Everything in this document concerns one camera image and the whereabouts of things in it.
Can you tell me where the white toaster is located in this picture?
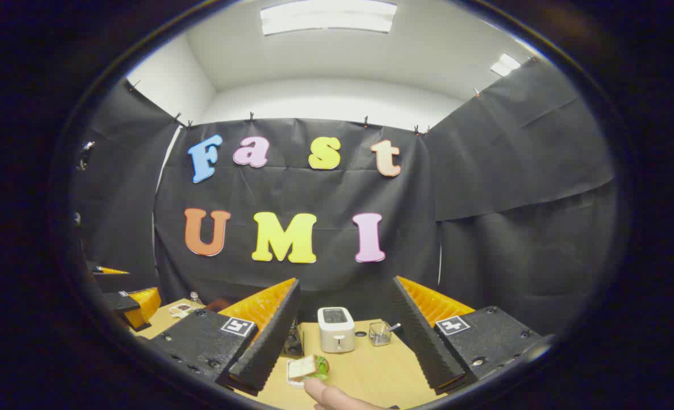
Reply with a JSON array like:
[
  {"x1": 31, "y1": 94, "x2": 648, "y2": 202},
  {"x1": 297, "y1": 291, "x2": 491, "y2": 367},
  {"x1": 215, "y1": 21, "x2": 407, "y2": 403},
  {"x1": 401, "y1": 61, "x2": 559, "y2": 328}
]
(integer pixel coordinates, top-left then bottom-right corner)
[{"x1": 317, "y1": 307, "x2": 356, "y2": 354}]

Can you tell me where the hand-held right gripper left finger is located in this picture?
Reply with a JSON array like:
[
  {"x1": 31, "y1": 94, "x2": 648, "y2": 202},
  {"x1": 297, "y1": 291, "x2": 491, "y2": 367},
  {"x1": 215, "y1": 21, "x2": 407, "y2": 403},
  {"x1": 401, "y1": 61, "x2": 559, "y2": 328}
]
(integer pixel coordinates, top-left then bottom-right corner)
[{"x1": 143, "y1": 277, "x2": 301, "y2": 396}]

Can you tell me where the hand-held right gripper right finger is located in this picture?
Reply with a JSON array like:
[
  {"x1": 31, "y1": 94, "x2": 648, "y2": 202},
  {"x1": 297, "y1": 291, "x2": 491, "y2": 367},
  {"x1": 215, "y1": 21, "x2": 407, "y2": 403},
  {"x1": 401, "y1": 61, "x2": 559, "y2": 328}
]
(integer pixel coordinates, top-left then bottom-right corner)
[{"x1": 392, "y1": 276, "x2": 554, "y2": 395}]

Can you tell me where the small white plate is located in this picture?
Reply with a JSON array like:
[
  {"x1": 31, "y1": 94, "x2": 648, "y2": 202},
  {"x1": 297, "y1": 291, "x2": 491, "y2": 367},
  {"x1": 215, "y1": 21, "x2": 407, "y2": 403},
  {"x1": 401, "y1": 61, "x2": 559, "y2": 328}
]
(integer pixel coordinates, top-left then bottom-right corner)
[{"x1": 287, "y1": 358, "x2": 329, "y2": 389}]

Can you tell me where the black electric oven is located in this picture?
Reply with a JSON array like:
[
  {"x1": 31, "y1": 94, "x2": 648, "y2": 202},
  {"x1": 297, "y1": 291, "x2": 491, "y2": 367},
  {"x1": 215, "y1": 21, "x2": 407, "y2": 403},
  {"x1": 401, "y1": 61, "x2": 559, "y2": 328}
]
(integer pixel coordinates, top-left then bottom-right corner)
[{"x1": 203, "y1": 296, "x2": 306, "y2": 359}]

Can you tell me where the wire mesh basket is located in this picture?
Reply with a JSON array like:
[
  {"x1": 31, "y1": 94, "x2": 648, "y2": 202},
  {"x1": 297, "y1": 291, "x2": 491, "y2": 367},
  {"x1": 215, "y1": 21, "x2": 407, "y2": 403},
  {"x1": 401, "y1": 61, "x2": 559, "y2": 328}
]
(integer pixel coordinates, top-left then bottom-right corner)
[{"x1": 369, "y1": 321, "x2": 393, "y2": 347}]

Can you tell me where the black backdrop cloth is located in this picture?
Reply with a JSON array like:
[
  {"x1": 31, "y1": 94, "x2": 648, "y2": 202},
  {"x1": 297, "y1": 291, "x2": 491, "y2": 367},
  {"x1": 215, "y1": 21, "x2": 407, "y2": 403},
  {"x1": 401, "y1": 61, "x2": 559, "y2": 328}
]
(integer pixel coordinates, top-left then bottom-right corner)
[{"x1": 72, "y1": 57, "x2": 619, "y2": 337}]

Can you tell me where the small ceiling light panel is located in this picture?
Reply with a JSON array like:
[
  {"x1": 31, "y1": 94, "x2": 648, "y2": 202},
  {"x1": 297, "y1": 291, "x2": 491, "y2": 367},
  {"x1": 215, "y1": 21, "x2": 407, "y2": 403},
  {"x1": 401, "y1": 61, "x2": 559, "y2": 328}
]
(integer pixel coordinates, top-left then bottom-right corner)
[{"x1": 490, "y1": 54, "x2": 521, "y2": 77}]

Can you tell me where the sandwich with lettuce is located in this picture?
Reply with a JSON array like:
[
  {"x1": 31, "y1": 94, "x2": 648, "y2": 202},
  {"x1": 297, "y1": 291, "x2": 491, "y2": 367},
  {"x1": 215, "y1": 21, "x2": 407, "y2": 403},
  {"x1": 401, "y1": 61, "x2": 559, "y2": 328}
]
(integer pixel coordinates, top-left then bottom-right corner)
[{"x1": 288, "y1": 355, "x2": 330, "y2": 382}]

